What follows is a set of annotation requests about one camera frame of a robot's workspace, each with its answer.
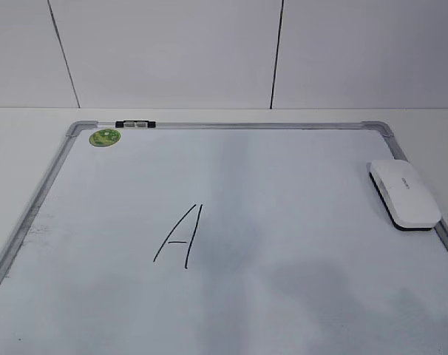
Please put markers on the white whiteboard eraser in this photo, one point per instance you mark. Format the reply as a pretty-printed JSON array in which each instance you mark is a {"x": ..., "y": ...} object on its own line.
[{"x": 408, "y": 201}]

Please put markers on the round green magnet sticker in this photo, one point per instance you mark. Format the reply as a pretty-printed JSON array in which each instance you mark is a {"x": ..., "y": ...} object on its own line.
[{"x": 104, "y": 137}]

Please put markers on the whiteboard with grey frame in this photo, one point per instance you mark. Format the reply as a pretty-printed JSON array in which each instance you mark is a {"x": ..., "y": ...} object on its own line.
[{"x": 221, "y": 239}]

